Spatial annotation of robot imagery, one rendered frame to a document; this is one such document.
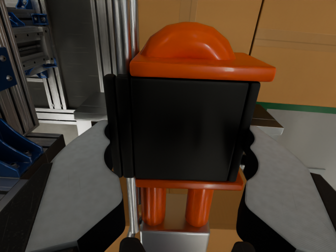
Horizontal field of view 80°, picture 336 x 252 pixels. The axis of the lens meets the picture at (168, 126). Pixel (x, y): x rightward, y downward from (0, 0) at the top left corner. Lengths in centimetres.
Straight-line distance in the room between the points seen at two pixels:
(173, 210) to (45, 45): 87
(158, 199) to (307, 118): 148
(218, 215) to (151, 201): 31
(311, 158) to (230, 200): 136
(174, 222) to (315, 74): 71
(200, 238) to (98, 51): 94
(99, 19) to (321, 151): 163
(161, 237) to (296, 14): 68
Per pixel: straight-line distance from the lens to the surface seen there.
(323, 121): 168
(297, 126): 160
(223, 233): 46
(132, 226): 19
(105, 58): 104
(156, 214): 19
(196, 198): 18
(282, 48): 75
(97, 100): 81
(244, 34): 70
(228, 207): 49
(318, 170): 190
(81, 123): 76
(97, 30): 104
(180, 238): 20
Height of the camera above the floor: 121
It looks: 62 degrees down
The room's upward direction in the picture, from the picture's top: 178 degrees counter-clockwise
